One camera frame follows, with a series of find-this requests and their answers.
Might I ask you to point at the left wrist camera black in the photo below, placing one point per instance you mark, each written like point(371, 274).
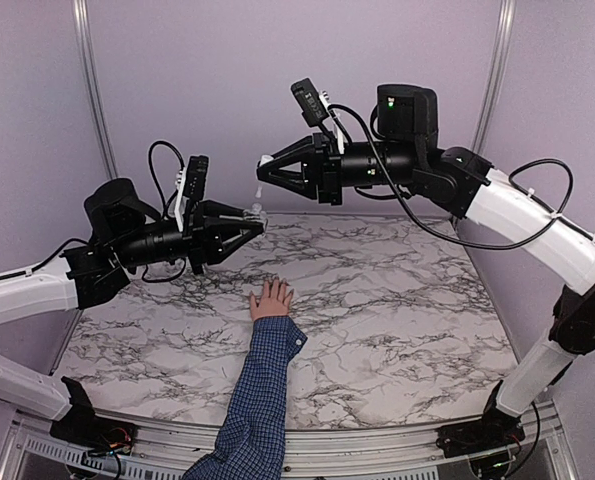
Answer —
point(190, 189)

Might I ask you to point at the person's bare hand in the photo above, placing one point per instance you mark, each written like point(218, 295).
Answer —
point(274, 300)

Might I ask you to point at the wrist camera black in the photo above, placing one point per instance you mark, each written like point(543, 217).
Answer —
point(190, 189)
point(315, 110)

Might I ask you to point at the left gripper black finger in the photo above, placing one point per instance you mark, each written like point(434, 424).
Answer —
point(221, 210)
point(232, 235)

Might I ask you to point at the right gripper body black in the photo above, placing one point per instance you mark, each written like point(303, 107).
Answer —
point(329, 170)

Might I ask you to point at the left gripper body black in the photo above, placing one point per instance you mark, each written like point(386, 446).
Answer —
point(195, 240)

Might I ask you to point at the right aluminium corner post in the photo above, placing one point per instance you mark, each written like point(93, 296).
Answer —
point(499, 58)

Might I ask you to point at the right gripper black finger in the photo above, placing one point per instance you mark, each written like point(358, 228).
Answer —
point(295, 182)
point(289, 158)

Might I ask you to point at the left aluminium corner post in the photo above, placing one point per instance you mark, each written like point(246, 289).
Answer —
point(93, 92)

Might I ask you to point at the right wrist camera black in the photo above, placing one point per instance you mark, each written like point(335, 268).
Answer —
point(315, 110)

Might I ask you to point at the aluminium front frame rail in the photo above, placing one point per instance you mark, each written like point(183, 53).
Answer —
point(164, 450)

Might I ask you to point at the clear nail polish bottle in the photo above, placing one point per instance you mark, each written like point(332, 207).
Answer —
point(256, 213)

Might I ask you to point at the aluminium corner post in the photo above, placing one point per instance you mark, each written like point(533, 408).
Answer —
point(93, 92)
point(499, 58)

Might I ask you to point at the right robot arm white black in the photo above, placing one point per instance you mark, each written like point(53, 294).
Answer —
point(400, 150)

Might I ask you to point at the blue checked shirt forearm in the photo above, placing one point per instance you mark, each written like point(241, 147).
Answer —
point(251, 442)

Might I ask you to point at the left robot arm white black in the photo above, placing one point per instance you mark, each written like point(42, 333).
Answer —
point(127, 234)

